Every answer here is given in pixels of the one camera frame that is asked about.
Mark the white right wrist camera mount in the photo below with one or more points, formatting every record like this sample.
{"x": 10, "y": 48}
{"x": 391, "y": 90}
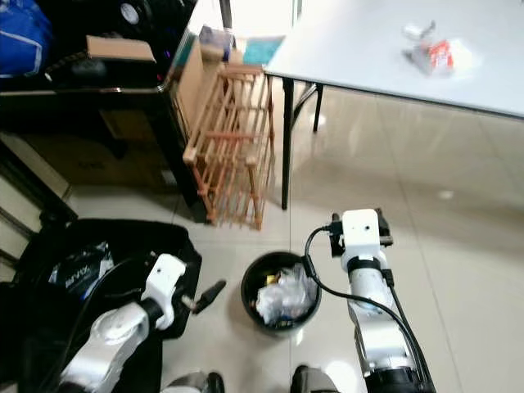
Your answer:
{"x": 362, "y": 233}

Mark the clear printed plastic package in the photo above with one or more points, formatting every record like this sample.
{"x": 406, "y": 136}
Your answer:
{"x": 82, "y": 266}

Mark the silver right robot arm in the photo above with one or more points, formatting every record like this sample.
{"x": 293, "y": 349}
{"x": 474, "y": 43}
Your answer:
{"x": 377, "y": 327}

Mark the round black rubbish bin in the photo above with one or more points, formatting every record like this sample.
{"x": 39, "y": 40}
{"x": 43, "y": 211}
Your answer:
{"x": 274, "y": 327}

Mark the crumpled white paper scrap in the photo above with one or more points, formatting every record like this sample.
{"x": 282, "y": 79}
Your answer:
{"x": 417, "y": 30}

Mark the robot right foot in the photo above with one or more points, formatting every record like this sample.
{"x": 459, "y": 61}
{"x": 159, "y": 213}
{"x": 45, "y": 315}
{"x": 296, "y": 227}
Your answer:
{"x": 315, "y": 381}

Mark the white table with black legs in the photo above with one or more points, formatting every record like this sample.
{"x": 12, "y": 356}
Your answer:
{"x": 360, "y": 49}

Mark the wooden slatted rack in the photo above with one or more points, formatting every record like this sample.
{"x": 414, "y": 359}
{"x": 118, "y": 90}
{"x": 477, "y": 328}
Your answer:
{"x": 233, "y": 147}

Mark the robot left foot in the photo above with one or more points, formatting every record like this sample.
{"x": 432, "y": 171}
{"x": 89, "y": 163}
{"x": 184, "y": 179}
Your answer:
{"x": 192, "y": 384}

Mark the black device with round face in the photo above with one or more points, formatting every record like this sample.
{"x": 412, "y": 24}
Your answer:
{"x": 129, "y": 13}

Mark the brown cardboard sheet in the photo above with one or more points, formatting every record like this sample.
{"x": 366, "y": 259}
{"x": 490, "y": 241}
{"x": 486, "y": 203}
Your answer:
{"x": 192, "y": 82}

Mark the small brown cardboard box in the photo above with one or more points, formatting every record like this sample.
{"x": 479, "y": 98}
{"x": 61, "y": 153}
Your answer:
{"x": 119, "y": 48}

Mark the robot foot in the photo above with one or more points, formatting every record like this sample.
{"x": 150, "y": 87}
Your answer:
{"x": 315, "y": 381}
{"x": 192, "y": 384}

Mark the red and silver snack wrapper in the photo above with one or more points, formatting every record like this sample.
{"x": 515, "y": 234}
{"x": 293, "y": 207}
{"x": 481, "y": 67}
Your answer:
{"x": 440, "y": 56}

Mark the blue fabric bag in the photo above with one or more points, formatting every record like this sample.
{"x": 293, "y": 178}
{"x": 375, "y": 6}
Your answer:
{"x": 23, "y": 37}

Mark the glossy black desk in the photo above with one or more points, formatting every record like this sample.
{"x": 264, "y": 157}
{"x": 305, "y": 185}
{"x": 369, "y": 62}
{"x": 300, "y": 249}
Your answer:
{"x": 82, "y": 100}

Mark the teal floor mat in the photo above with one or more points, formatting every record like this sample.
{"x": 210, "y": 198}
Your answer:
{"x": 264, "y": 51}

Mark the crumpled clear plastic trash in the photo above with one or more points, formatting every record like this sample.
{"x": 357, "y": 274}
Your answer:
{"x": 286, "y": 295}

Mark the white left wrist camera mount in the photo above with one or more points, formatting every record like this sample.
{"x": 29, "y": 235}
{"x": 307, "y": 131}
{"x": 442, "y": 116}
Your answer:
{"x": 164, "y": 274}

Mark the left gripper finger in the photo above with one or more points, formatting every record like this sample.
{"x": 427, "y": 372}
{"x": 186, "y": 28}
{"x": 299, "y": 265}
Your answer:
{"x": 210, "y": 295}

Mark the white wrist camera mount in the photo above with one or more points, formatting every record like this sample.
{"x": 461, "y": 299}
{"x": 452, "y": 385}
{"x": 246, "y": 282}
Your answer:
{"x": 164, "y": 274}
{"x": 362, "y": 233}

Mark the open black bag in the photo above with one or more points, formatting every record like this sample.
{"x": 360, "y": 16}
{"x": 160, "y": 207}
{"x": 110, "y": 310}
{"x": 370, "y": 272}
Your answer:
{"x": 131, "y": 237}

